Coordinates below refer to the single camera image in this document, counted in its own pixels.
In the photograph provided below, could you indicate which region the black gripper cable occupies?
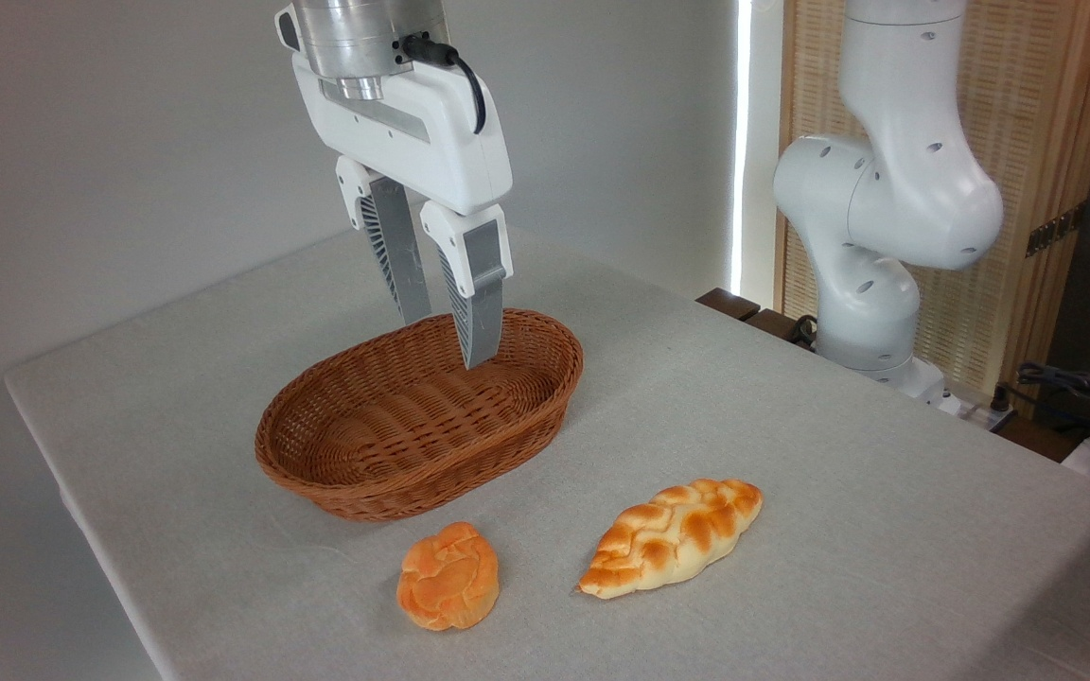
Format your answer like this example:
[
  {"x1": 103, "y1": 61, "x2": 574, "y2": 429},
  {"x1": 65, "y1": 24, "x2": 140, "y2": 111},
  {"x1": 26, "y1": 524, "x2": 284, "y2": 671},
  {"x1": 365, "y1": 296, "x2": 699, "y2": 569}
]
[{"x1": 398, "y1": 34, "x2": 489, "y2": 136}]

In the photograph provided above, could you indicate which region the brown wicker oval basket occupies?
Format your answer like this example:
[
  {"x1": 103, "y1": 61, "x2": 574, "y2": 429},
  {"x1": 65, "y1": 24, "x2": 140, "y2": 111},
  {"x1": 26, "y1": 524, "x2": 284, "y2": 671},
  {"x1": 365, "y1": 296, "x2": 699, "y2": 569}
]
[{"x1": 255, "y1": 307, "x2": 585, "y2": 523}]

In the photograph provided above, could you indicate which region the white power strip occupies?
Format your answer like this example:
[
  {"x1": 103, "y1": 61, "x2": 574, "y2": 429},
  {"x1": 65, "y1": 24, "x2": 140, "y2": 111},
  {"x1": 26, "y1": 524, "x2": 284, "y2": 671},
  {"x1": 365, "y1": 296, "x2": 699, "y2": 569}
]
[{"x1": 941, "y1": 392, "x2": 1021, "y2": 433}]

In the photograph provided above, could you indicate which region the dark metal screen hinge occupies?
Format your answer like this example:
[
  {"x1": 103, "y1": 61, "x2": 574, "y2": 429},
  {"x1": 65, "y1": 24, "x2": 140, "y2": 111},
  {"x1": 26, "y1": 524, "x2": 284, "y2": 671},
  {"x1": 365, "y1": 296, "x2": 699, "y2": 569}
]
[{"x1": 1025, "y1": 202, "x2": 1088, "y2": 258}]

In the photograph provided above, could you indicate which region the long braided bread loaf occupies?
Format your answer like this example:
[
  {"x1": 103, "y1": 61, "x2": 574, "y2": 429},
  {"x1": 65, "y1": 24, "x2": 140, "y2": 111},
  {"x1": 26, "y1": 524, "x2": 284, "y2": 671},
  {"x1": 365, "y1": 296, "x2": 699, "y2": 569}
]
[{"x1": 574, "y1": 478, "x2": 765, "y2": 602}]

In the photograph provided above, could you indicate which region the round orange bread roll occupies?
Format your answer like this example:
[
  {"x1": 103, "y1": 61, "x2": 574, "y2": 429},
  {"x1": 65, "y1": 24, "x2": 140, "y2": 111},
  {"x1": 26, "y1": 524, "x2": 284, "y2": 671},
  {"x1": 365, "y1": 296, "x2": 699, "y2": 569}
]
[{"x1": 396, "y1": 521, "x2": 501, "y2": 633}]

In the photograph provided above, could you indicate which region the grey tablecloth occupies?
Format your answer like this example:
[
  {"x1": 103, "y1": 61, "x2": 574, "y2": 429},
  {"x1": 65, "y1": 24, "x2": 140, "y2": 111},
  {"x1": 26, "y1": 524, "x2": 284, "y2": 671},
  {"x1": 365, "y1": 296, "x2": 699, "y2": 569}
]
[{"x1": 4, "y1": 213, "x2": 1090, "y2": 681}]

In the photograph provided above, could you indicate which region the black cable bundle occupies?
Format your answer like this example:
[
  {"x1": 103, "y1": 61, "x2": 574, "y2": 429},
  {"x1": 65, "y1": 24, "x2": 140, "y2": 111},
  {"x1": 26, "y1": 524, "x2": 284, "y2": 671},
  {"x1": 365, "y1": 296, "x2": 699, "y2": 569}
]
[{"x1": 1014, "y1": 361, "x2": 1090, "y2": 447}]

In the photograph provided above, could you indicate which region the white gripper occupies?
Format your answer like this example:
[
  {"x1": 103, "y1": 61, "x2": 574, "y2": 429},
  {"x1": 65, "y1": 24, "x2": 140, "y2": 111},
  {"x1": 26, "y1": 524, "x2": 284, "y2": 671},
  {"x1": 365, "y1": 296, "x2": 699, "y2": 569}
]
[{"x1": 290, "y1": 51, "x2": 515, "y2": 372}]

